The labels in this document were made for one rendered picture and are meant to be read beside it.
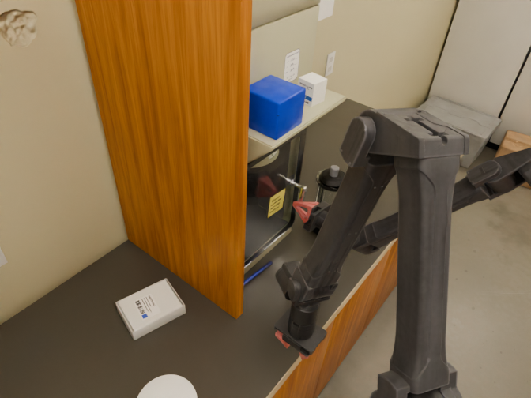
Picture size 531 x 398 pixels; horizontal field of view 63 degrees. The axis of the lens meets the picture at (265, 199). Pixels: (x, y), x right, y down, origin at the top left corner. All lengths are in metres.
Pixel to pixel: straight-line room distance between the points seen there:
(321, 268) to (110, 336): 0.72
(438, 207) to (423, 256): 0.06
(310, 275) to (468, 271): 2.26
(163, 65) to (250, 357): 0.77
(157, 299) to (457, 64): 3.33
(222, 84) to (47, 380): 0.87
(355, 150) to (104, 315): 0.97
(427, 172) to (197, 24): 0.49
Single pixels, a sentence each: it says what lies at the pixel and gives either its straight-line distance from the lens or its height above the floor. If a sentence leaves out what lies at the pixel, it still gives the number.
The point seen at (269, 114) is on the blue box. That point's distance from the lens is 0.92.
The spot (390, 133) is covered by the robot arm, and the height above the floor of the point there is 1.75.
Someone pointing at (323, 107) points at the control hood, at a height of 1.51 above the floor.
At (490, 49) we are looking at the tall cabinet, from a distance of 3.98.
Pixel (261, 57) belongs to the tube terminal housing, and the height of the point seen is 1.64.
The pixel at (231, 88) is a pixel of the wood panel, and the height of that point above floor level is 1.66.
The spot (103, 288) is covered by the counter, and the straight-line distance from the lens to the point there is 1.42.
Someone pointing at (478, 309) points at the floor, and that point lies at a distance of 2.82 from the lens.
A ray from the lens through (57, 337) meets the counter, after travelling 1.36.
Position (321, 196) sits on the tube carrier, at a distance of 1.44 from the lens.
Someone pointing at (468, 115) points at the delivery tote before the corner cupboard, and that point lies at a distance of 3.98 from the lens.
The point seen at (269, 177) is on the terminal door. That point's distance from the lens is 1.19.
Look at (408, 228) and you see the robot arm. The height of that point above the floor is 1.65.
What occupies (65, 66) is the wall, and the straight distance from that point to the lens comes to 1.20.
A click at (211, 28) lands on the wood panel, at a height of 1.75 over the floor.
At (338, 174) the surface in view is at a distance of 1.43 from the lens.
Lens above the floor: 2.02
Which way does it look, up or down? 41 degrees down
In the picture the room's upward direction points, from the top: 4 degrees clockwise
